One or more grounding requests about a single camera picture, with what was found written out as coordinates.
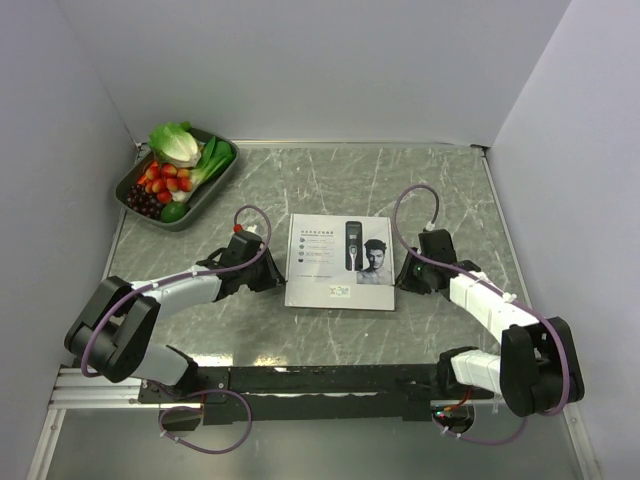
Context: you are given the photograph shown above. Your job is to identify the white clipper kit box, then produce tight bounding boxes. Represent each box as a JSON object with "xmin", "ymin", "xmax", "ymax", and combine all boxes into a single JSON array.
[{"xmin": 284, "ymin": 214, "xmax": 395, "ymax": 311}]

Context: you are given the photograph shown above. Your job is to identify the black silver hair clipper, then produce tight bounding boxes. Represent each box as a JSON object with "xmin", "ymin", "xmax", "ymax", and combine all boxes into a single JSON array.
[{"xmin": 345, "ymin": 221, "xmax": 363, "ymax": 272}]

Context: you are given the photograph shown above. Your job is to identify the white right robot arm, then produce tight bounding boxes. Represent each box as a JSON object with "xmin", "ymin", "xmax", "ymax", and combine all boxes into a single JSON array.
[{"xmin": 396, "ymin": 227, "xmax": 585, "ymax": 417}]

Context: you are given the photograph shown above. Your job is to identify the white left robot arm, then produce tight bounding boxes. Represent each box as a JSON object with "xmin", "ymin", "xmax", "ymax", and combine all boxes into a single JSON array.
[{"xmin": 64, "ymin": 230, "xmax": 285, "ymax": 402}]

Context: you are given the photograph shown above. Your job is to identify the dark grey food tray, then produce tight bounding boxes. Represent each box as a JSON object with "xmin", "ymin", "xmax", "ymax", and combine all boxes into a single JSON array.
[{"xmin": 115, "ymin": 122, "xmax": 238, "ymax": 232}]

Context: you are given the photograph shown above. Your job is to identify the green lime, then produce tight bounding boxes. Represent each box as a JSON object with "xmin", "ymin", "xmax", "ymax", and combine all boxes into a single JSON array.
[{"xmin": 160, "ymin": 202, "xmax": 189, "ymax": 223}]

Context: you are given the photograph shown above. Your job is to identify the green bok choy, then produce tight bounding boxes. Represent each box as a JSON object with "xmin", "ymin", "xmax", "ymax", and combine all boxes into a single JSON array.
[{"xmin": 190, "ymin": 137, "xmax": 236, "ymax": 186}]

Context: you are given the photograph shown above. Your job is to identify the red strawberries pile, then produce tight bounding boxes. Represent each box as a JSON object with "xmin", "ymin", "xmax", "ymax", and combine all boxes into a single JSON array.
[{"xmin": 137, "ymin": 161, "xmax": 196, "ymax": 205}]

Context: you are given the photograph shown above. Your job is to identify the dark purple grapes bunch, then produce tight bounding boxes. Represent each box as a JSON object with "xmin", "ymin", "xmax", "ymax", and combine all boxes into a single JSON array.
[{"xmin": 125, "ymin": 185, "xmax": 164, "ymax": 220}]

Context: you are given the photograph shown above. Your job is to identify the green lettuce head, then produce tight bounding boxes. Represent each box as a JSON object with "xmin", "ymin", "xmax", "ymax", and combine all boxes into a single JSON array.
[{"xmin": 148, "ymin": 122, "xmax": 201, "ymax": 168}]

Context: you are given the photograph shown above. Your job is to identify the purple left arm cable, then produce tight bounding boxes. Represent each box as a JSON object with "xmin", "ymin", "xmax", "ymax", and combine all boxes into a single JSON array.
[{"xmin": 79, "ymin": 204, "xmax": 273, "ymax": 455}]

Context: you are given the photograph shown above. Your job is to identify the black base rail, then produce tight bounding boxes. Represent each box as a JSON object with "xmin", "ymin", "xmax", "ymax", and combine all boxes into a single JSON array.
[{"xmin": 138, "ymin": 364, "xmax": 493, "ymax": 425}]

